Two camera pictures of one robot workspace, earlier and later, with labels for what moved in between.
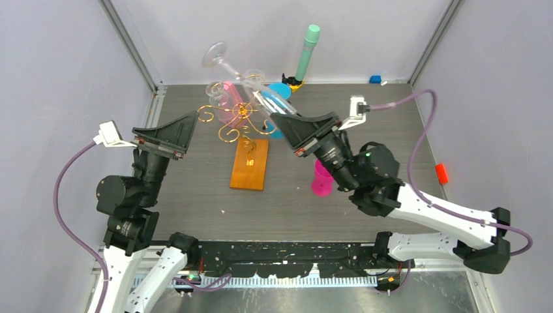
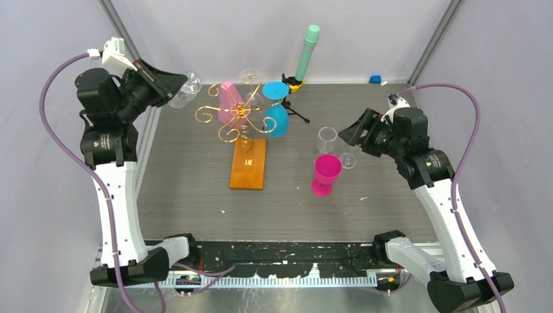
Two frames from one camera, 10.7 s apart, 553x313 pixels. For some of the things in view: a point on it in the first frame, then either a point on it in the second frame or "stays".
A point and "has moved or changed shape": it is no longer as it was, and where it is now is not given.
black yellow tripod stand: (294, 84) stays
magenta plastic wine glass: (323, 182) stays
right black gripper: (298, 131) → (370, 120)
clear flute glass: (272, 100) has moved or changed shape
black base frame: (282, 259) stays
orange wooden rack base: (249, 165) stays
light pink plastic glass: (231, 110) stays
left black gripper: (175, 135) → (164, 85)
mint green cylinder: (310, 38) stays
